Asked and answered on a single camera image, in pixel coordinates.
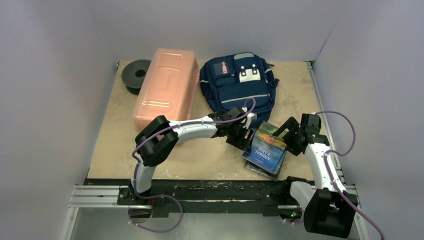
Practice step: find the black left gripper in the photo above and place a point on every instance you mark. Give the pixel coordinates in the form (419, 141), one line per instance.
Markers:
(244, 145)

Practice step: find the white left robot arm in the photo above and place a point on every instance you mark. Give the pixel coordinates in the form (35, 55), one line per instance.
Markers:
(157, 140)

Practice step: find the dark book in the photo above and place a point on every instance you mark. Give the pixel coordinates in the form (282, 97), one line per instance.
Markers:
(260, 171)

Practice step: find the navy blue student backpack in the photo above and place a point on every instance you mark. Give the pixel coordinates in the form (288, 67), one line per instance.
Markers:
(250, 82)

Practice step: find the pink translucent storage box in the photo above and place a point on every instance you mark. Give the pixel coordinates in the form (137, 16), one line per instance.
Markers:
(168, 89)

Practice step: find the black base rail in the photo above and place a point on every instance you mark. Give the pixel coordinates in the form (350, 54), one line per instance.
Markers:
(205, 196)

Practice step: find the blue Animal Farm book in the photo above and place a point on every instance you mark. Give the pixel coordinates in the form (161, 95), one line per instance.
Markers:
(266, 150)

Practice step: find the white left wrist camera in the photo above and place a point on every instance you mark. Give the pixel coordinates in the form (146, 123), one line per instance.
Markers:
(251, 117)

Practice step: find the aluminium frame rail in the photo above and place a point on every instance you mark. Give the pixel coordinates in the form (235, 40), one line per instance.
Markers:
(99, 196)

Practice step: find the pink pen toy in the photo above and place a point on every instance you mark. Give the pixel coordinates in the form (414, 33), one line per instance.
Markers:
(224, 67)

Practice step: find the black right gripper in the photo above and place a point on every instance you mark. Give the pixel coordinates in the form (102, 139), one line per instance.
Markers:
(291, 138)

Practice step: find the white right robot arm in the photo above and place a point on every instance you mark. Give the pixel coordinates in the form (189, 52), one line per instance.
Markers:
(327, 207)

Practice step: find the black filament spool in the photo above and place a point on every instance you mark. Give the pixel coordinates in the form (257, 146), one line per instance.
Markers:
(133, 75)

